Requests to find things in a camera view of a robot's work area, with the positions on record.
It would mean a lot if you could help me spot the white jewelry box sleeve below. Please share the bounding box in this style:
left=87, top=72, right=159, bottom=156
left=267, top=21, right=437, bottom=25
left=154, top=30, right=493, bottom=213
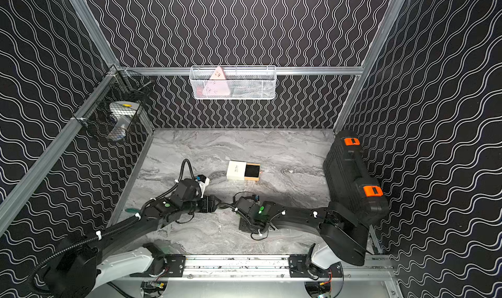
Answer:
left=226, top=161, right=247, bottom=180

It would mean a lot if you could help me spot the right aluminium frame post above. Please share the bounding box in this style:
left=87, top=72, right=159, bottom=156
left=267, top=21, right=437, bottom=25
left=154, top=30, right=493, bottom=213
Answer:
left=333, top=0, right=406, bottom=135

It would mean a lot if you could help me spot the aluminium corner frame post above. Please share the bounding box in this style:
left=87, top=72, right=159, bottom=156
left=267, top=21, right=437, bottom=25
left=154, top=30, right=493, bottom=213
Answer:
left=69, top=0, right=120, bottom=66

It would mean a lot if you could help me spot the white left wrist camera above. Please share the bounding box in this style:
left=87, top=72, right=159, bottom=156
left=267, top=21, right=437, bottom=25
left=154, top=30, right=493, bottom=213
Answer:
left=196, top=175, right=210, bottom=198

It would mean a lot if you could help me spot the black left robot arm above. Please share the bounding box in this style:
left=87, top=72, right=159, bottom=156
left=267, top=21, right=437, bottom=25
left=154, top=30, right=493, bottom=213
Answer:
left=27, top=173, right=221, bottom=297

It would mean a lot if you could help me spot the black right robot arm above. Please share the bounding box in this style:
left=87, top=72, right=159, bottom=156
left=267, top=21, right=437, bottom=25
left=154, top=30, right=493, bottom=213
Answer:
left=231, top=197, right=369, bottom=266

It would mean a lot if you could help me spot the white wire basket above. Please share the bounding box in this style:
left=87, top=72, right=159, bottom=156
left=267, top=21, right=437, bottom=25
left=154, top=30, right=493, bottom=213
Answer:
left=189, top=65, right=277, bottom=100

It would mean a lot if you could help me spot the left side aluminium rail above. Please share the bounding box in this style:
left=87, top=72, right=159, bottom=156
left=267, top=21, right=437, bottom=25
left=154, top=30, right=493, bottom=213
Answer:
left=1, top=66, right=118, bottom=233

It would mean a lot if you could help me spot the pink triangular card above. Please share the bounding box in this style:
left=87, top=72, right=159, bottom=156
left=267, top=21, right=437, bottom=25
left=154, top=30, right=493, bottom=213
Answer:
left=202, top=66, right=231, bottom=98

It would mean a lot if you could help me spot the horizontal aluminium back rail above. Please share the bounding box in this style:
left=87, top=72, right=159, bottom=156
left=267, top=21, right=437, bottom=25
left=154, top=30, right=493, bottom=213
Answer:
left=118, top=66, right=363, bottom=76

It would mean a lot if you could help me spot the black wire basket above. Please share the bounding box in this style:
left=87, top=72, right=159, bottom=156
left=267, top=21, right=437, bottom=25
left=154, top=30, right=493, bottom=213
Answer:
left=77, top=70, right=154, bottom=142

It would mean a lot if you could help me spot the black plastic tool case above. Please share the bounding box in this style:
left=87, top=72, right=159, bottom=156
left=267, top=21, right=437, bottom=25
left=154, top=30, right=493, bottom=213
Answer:
left=323, top=130, right=389, bottom=226

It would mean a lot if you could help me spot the brown jewelry box drawer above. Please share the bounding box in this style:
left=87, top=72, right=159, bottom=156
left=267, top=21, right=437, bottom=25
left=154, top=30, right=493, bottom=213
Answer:
left=244, top=163, right=261, bottom=182

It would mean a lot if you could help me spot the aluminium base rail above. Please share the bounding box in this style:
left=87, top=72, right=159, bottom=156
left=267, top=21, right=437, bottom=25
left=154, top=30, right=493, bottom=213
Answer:
left=126, top=255, right=393, bottom=282

